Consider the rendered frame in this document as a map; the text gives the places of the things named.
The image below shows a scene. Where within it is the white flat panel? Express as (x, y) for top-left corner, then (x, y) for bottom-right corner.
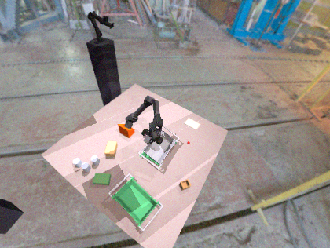
(185, 118), (200, 130)

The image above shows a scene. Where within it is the small green block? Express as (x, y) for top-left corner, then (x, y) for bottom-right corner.
(92, 173), (112, 185)

